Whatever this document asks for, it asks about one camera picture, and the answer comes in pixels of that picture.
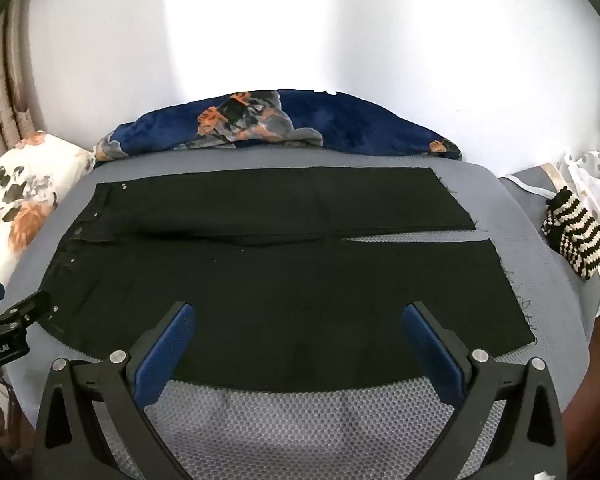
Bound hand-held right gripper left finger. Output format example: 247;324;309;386
32;301;197;480

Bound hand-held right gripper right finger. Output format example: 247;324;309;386
402;301;567;480

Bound black pants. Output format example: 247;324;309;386
39;166;536;395

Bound white floral pillow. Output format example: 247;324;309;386
0;131;97;286

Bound grey mesh mattress pad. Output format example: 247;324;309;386
5;152;596;480

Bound black and cream striped knit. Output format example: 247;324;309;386
541;186;600;280

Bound beige pleated curtain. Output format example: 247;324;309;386
0;10;48;161

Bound blue floral blanket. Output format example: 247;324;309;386
94;89;463;163

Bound white dotted cloth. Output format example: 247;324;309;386
562;150;600;316

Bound grey cushion with white strap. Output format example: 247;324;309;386
500;162;581;206

